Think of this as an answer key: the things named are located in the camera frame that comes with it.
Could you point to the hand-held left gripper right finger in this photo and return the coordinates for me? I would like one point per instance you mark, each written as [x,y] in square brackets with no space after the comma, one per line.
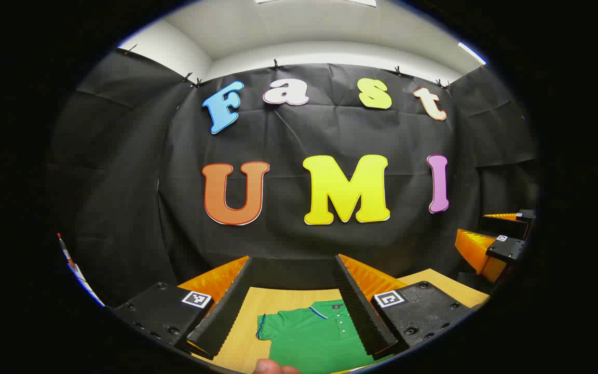
[364,317]

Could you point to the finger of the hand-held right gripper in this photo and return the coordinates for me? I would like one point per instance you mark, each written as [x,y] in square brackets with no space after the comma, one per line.
[478,254]
[506,223]

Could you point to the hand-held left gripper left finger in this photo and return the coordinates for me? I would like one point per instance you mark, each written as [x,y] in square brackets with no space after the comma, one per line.
[223,317]

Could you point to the green T-shirt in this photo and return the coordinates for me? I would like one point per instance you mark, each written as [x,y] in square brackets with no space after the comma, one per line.
[314,337]

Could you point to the black backdrop cloth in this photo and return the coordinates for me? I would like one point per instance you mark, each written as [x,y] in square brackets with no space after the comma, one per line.
[330,244]

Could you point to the white blue-edged sheet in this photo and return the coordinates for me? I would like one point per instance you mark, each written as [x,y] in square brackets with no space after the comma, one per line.
[86,285]

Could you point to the red slender object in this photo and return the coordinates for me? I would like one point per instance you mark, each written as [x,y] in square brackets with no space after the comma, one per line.
[65,249]

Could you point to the ceiling light panel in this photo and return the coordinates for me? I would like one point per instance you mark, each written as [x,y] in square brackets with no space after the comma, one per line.
[472,53]

